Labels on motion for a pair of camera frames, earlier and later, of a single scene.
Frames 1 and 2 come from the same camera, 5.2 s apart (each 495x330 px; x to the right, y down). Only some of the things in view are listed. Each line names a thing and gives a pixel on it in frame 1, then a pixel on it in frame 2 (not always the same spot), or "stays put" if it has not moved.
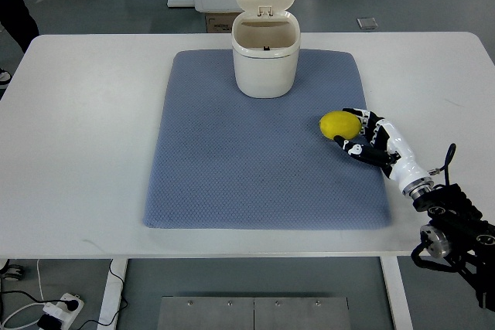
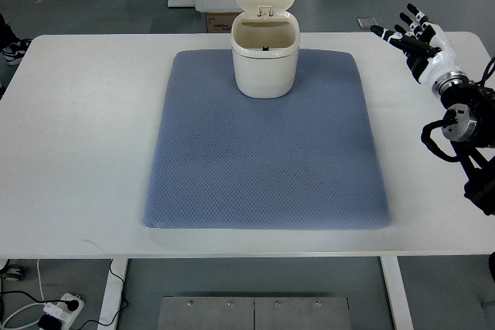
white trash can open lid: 266,39 stays put
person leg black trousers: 15,17 → 7,35
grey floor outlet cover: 367,23 stays put
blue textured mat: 223,161 stays put
